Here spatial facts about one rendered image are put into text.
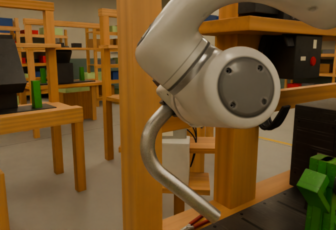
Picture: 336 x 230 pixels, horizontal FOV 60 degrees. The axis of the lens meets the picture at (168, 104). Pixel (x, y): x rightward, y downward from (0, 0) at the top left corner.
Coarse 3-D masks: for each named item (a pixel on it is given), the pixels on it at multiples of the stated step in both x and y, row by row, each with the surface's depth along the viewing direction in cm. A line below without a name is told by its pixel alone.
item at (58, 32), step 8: (0, 32) 829; (8, 32) 843; (32, 32) 888; (40, 32) 929; (56, 32) 935; (64, 32) 948; (64, 40) 956; (40, 56) 930; (24, 64) 875; (40, 64) 906
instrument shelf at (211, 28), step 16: (240, 16) 82; (256, 16) 81; (208, 32) 93; (224, 32) 89; (240, 32) 89; (256, 32) 89; (272, 32) 89; (288, 32) 91; (304, 32) 95; (320, 32) 101
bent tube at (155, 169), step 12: (168, 108) 58; (156, 120) 58; (144, 132) 58; (156, 132) 58; (144, 144) 57; (144, 156) 57; (156, 156) 59; (156, 168) 58; (168, 180) 58; (180, 180) 60; (180, 192) 58; (192, 192) 59; (192, 204) 59; (204, 204) 59; (204, 216) 60; (216, 216) 60
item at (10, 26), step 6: (0, 18) 618; (6, 18) 625; (0, 24) 619; (6, 24) 627; (12, 24) 636; (18, 24) 638; (12, 30) 631; (18, 30) 636; (12, 36) 672; (18, 36) 641; (18, 42) 643; (18, 48) 641; (18, 96) 661; (18, 102) 663
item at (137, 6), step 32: (128, 0) 73; (160, 0) 76; (128, 32) 74; (128, 64) 76; (128, 96) 78; (128, 128) 80; (160, 128) 82; (224, 128) 103; (256, 128) 107; (128, 160) 82; (160, 160) 84; (224, 160) 105; (256, 160) 110; (128, 192) 84; (160, 192) 85; (224, 192) 107; (128, 224) 86; (160, 224) 87
